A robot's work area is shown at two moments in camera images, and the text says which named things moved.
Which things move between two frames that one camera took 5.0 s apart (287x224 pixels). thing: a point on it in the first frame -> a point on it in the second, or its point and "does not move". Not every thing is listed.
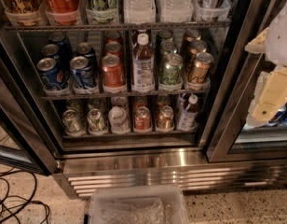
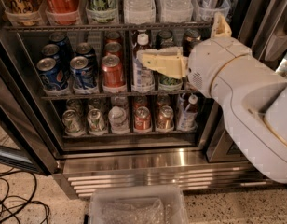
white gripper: (280, 42) -> (211, 61)
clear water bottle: (139, 6) does not move
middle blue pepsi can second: (86, 49) does not move
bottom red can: (143, 120) does not move
